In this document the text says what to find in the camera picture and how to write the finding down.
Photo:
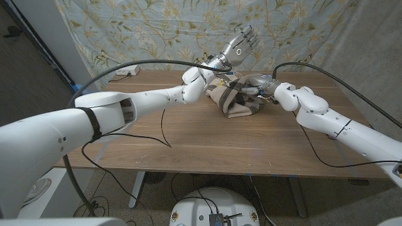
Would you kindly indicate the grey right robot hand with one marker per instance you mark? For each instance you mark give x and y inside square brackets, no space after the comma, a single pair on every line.
[265,84]

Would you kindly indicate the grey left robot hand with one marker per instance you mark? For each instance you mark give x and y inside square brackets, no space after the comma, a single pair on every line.
[238,50]

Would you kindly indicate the beige plaid scarf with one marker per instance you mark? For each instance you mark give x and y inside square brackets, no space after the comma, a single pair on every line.
[232,103]

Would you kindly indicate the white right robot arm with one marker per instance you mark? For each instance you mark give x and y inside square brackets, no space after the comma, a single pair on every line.
[345,128]

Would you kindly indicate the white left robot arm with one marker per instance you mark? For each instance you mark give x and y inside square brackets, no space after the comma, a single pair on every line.
[37,147]

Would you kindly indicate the floral printed backdrop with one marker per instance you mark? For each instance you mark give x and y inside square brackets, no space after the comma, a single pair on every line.
[157,28]

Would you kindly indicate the white power strip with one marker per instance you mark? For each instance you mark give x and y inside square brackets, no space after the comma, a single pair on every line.
[130,71]

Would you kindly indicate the grey metal table leg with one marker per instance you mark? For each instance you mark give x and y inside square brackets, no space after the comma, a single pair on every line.
[297,197]
[137,188]

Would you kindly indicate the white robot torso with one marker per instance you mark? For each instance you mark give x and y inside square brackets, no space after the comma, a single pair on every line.
[214,205]

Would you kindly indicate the black wall hook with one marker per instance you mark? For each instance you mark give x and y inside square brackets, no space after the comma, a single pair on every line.
[12,31]

